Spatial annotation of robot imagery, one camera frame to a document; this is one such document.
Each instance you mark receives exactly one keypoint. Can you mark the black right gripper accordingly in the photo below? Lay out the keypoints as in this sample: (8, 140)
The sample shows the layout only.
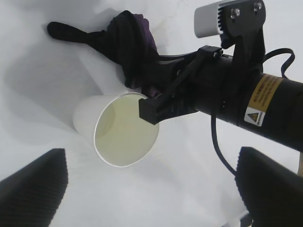
(213, 89)

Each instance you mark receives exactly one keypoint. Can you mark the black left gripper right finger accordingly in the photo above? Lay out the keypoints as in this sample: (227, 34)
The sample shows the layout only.
(272, 196)

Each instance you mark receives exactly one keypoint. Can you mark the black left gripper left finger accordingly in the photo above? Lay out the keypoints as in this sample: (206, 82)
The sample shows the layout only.
(30, 196)

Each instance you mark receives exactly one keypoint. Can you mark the dark purple cloth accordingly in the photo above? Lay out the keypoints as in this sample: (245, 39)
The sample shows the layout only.
(132, 47)

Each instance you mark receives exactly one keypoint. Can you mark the white paper cup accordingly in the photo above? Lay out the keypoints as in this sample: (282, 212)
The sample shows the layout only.
(123, 132)

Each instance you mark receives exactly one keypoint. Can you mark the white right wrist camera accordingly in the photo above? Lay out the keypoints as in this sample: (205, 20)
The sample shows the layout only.
(206, 21)

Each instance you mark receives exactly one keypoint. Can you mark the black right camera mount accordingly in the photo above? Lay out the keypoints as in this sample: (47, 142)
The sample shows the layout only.
(246, 28)

